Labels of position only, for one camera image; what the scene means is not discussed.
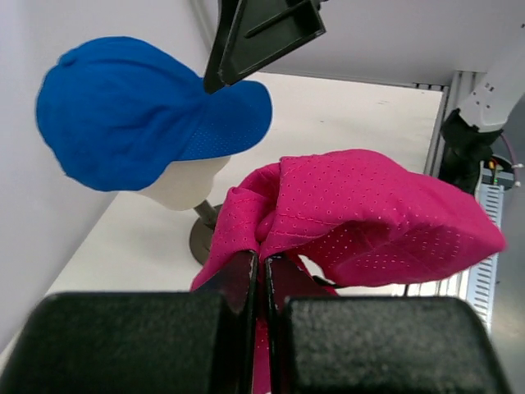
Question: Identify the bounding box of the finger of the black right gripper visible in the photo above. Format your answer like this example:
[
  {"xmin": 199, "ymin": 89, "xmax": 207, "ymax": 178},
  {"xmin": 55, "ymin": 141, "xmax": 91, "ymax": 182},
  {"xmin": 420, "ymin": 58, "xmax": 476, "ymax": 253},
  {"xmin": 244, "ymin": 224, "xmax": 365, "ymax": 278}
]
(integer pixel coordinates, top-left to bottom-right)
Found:
[{"xmin": 203, "ymin": 0, "xmax": 326, "ymax": 94}]

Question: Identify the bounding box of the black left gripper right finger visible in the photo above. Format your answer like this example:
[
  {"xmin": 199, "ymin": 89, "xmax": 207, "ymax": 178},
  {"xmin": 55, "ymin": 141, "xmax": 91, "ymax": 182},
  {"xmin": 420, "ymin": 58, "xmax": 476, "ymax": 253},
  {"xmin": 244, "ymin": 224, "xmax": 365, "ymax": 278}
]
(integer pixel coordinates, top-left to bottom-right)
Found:
[{"xmin": 265, "ymin": 256, "xmax": 511, "ymax": 393}]

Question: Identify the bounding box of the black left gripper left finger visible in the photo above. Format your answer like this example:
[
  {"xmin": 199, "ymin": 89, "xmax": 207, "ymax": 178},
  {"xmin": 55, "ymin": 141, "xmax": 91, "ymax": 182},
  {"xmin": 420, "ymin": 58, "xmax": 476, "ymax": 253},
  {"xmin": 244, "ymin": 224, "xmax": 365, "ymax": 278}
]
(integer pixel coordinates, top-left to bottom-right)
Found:
[{"xmin": 1, "ymin": 251, "xmax": 258, "ymax": 393}]

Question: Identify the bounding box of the pink cap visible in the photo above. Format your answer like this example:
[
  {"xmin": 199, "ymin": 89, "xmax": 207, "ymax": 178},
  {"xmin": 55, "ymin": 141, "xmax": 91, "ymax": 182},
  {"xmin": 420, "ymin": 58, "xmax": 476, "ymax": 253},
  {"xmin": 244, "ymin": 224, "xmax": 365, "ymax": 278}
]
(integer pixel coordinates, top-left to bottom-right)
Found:
[{"xmin": 191, "ymin": 149, "xmax": 486, "ymax": 393}]

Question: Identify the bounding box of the blue cap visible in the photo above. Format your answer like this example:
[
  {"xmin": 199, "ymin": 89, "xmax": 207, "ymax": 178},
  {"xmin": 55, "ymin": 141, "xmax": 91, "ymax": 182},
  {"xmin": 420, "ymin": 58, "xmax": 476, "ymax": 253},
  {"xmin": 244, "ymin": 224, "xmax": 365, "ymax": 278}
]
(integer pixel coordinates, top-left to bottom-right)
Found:
[{"xmin": 35, "ymin": 36, "xmax": 272, "ymax": 192}]

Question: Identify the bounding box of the cream mannequin head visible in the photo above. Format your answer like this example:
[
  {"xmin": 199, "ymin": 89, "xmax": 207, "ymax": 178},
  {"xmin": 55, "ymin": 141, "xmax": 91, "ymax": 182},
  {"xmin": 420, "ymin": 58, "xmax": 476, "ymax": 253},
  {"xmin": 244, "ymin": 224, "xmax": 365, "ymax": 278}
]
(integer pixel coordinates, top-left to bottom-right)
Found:
[{"xmin": 137, "ymin": 156, "xmax": 231, "ymax": 211}]

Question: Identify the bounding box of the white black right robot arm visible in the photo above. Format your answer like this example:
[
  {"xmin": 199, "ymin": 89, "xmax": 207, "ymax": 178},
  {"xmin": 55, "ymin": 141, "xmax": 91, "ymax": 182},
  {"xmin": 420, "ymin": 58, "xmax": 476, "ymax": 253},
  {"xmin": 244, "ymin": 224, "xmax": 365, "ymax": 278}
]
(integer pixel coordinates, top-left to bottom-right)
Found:
[{"xmin": 204, "ymin": 1, "xmax": 524, "ymax": 191}]

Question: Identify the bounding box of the dark brown round stand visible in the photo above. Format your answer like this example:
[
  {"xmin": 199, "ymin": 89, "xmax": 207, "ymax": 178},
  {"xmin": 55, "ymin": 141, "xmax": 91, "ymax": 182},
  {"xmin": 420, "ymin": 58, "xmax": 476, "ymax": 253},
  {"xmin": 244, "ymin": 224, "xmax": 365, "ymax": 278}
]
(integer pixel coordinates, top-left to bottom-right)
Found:
[{"xmin": 189, "ymin": 200, "xmax": 222, "ymax": 265}]

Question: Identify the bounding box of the white slotted cable duct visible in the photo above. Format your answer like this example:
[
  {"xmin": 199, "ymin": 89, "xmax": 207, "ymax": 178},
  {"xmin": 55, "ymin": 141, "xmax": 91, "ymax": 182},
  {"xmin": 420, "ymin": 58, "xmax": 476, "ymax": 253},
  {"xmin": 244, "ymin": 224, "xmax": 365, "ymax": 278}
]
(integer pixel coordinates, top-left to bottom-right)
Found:
[{"xmin": 458, "ymin": 184, "xmax": 504, "ymax": 332}]

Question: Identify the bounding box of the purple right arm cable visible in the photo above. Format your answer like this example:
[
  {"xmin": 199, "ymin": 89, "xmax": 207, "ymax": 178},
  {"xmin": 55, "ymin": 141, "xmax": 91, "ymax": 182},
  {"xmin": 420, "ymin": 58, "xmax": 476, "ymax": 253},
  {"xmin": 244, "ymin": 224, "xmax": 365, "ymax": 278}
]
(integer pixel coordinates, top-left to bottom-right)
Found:
[{"xmin": 500, "ymin": 131, "xmax": 524, "ymax": 186}]

